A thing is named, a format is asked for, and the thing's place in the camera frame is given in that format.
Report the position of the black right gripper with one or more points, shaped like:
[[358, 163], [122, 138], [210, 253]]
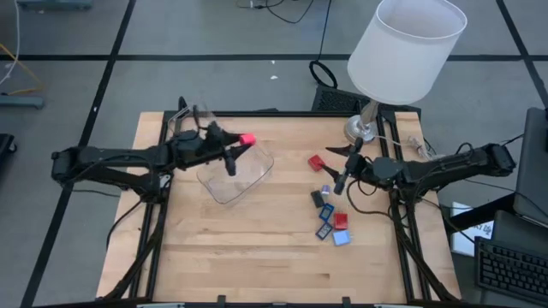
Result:
[[385, 169]]

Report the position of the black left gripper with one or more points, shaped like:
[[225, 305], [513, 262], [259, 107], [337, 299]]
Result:
[[192, 147]]

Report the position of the pink small box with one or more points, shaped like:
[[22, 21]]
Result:
[[248, 139]]

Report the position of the clear plastic bin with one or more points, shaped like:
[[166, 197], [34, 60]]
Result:
[[252, 175]]

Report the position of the black rectangular case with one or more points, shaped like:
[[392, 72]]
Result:
[[317, 199]]

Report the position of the blue rectangular case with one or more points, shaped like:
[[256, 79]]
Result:
[[323, 231], [326, 212]]

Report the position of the light blue box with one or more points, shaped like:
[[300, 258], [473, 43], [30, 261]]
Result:
[[341, 238]]

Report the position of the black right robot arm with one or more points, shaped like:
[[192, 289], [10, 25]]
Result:
[[449, 164]]

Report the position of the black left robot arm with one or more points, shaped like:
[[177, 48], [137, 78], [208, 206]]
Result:
[[107, 156]]

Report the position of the black perforated case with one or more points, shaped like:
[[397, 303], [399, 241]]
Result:
[[334, 100]]

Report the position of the white shade table lamp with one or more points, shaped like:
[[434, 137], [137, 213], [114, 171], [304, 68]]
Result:
[[402, 55]]

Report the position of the white paper sheet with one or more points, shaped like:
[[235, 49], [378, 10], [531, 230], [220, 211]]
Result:
[[468, 239]]

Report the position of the dark grey laptop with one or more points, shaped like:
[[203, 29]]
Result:
[[531, 171]]

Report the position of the black keyboard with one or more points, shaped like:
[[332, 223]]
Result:
[[509, 269]]

